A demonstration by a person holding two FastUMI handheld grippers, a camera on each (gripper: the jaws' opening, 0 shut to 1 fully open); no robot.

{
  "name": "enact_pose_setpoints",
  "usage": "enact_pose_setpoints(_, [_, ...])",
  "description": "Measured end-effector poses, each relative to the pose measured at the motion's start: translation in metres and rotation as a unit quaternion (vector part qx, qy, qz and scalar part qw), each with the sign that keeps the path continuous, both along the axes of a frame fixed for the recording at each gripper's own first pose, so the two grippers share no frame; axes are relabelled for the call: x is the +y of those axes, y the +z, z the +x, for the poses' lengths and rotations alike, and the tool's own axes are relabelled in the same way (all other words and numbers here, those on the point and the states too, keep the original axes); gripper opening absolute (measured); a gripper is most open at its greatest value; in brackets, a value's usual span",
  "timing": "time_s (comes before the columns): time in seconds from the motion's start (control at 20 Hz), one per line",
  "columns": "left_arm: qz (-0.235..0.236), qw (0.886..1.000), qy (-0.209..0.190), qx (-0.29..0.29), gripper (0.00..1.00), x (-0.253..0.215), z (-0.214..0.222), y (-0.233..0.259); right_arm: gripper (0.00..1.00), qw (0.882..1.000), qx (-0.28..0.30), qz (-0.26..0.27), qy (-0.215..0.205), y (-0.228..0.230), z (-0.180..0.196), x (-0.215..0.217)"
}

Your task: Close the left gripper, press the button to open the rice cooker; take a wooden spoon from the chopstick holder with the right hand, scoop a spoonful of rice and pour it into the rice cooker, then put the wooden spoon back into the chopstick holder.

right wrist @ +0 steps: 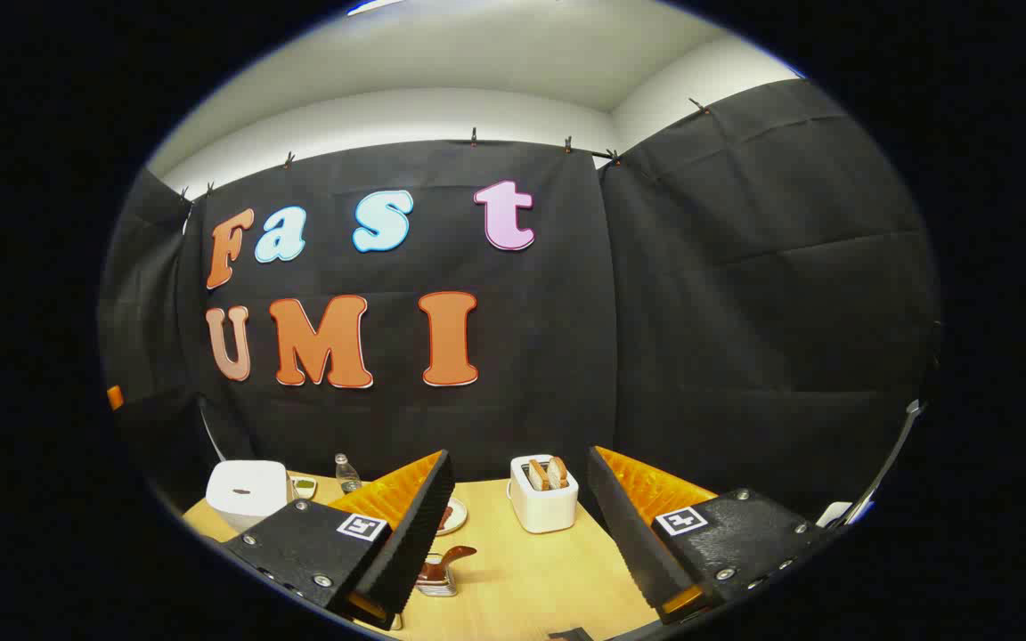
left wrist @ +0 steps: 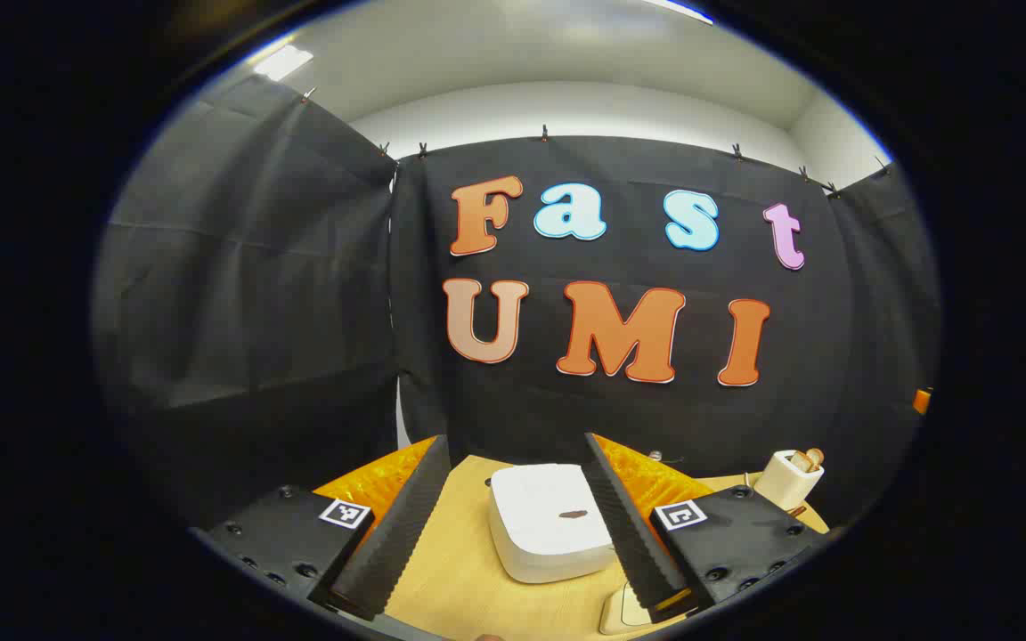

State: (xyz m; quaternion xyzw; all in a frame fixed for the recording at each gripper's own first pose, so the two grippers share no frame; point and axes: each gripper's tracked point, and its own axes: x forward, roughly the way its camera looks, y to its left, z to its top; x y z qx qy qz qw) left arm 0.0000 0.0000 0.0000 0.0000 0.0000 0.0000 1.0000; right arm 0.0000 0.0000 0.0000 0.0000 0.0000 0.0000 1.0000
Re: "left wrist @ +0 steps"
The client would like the ceiling light panel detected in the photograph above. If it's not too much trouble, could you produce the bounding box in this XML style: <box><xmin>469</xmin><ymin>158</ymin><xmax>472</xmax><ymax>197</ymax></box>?
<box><xmin>253</xmin><ymin>45</ymin><xmax>314</xmax><ymax>82</ymax></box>

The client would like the white rice cooker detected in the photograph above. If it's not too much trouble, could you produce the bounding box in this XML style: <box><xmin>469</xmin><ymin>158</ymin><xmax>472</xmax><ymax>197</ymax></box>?
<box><xmin>489</xmin><ymin>462</ymin><xmax>617</xmax><ymax>585</ymax></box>

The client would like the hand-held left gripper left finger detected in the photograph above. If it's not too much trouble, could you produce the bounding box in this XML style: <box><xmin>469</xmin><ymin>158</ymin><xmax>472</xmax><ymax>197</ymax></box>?
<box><xmin>197</xmin><ymin>434</ymin><xmax>452</xmax><ymax>622</ymax></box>

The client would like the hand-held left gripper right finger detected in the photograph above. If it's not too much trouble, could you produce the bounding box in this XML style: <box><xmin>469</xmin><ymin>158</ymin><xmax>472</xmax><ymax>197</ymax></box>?
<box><xmin>584</xmin><ymin>433</ymin><xmax>832</xmax><ymax>624</ymax></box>

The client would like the white toaster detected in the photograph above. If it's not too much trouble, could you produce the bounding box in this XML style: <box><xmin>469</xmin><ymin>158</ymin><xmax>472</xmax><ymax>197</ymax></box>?
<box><xmin>753</xmin><ymin>450</ymin><xmax>826</xmax><ymax>514</ymax></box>

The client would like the black backdrop cloth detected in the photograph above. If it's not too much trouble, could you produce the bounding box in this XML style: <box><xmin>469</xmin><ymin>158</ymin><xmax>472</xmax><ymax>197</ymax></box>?
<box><xmin>93</xmin><ymin>76</ymin><xmax>941</xmax><ymax>535</ymax></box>

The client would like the clear box of rice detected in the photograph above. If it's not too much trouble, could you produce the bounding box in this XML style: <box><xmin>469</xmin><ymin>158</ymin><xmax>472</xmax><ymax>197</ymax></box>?
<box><xmin>599</xmin><ymin>580</ymin><xmax>658</xmax><ymax>636</ymax></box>

